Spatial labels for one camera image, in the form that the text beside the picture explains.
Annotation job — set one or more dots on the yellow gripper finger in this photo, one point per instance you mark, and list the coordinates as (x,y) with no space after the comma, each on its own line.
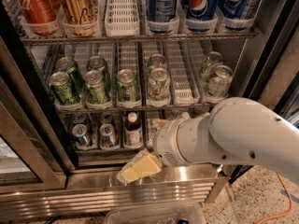
(143,164)
(159,123)

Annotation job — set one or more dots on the green soda can lane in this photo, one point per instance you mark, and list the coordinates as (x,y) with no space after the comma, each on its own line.
(126,86)

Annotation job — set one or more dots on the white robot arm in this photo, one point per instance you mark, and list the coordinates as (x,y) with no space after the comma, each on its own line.
(238,131)

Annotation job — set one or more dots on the white diet can front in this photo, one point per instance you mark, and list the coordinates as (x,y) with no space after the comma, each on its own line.
(159,83)

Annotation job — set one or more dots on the white diet can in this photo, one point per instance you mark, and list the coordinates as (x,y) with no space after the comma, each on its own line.
(159,83)
(156,61)

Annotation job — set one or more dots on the empty white lane tray middle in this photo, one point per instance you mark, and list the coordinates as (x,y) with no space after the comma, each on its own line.
(184,87)

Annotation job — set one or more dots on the empty white lane tray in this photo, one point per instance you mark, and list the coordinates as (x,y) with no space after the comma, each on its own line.
(184,87)
(122,18)

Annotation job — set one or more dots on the silver blue can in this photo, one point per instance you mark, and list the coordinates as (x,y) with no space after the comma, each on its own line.
(82,135)
(106,118)
(81,118)
(108,137)

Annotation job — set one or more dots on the white diet can rear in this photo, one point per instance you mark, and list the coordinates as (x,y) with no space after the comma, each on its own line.
(156,61)

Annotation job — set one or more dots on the silver green can front right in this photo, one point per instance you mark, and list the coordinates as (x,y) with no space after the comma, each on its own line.
(220,82)

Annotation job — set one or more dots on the silver green can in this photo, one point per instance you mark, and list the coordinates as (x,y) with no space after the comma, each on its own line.
(208,65)
(220,82)

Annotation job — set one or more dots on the silver blue can front left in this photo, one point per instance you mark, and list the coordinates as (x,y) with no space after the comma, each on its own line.
(82,135)

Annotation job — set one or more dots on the silver blue can rear left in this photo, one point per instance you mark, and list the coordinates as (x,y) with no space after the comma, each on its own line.
(81,118)

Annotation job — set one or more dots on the silver green can rear right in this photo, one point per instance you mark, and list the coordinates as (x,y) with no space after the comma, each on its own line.
(208,65)

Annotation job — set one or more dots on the stainless steel fridge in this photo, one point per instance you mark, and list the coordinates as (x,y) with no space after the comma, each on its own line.
(44,174)

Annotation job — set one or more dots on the green can front left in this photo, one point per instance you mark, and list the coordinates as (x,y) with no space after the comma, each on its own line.
(64,89)

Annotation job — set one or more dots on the green can rear left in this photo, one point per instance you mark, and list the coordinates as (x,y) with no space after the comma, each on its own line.
(70,66)

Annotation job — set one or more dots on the blue pepsi can left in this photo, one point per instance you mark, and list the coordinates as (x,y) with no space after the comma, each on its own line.
(160,13)

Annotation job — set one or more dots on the blue pepsi can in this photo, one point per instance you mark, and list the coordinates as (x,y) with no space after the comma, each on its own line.
(200,14)
(160,13)
(238,15)

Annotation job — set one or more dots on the blue pepsi can middle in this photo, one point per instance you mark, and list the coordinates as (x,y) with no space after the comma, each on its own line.
(200,14)

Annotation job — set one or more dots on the blue pepsi can right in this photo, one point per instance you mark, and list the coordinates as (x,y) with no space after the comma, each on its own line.
(238,15)

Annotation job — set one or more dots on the gold soda can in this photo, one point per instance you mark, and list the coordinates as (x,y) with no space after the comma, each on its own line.
(81,15)

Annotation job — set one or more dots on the red cola can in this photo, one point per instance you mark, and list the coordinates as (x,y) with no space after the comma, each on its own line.
(39,15)

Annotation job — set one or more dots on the brown drink bottle white cap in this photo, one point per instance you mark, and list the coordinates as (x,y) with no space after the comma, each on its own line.
(133,131)

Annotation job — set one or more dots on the empty white lane tray top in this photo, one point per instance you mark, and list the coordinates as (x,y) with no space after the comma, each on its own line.
(122,18)

